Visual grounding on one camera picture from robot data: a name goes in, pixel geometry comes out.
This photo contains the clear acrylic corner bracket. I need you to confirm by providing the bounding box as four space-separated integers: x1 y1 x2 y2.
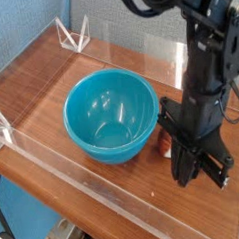
55 16 91 53

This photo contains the toy mushroom brown cap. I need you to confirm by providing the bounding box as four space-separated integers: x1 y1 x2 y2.
158 129 172 159

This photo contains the clear acrylic back barrier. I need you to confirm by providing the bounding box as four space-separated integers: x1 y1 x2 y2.
69 18 239 125

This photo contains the clear acrylic barrier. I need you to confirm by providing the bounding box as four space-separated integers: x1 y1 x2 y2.
0 128 211 239
69 18 239 125

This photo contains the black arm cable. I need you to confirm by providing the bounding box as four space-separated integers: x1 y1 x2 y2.
216 80 239 125

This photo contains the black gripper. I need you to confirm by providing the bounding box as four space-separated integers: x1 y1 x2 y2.
158 90 234 188

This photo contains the clear acrylic front barrier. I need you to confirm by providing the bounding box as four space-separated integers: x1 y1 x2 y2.
0 128 211 239

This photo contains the white object under table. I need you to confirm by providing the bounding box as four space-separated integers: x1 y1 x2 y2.
45 218 85 239

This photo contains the blue plastic bowl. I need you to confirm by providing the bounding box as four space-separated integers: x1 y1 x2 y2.
63 69 159 165

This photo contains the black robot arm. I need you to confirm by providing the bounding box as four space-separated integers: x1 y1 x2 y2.
121 0 239 187

